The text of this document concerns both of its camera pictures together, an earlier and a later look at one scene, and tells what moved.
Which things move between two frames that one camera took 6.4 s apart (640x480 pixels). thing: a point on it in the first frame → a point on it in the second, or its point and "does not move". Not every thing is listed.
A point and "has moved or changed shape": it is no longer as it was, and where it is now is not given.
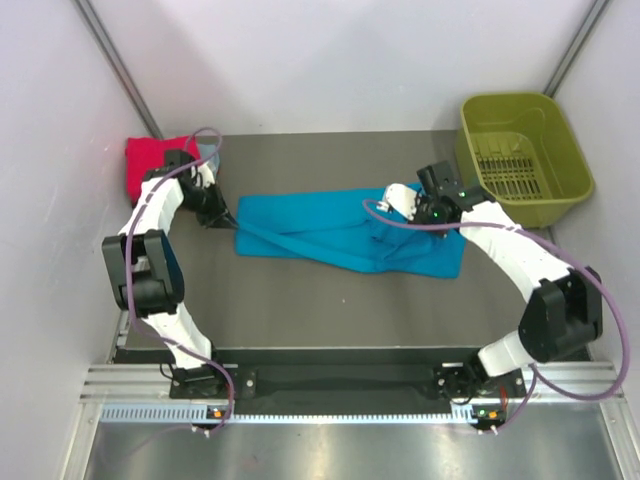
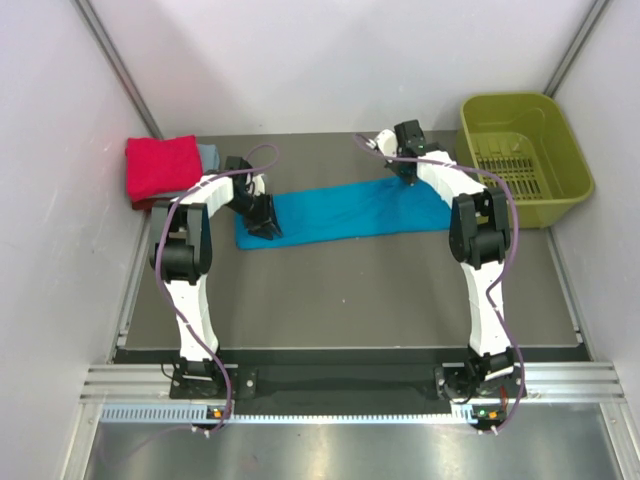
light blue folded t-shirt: [214, 162] does not move
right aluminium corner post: [572, 52] does not move
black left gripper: [219, 216] → [265, 214]
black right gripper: [421, 201] → [411, 179]
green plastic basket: [519, 149] does not move
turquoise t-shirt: [351, 230] has moved or changed shape
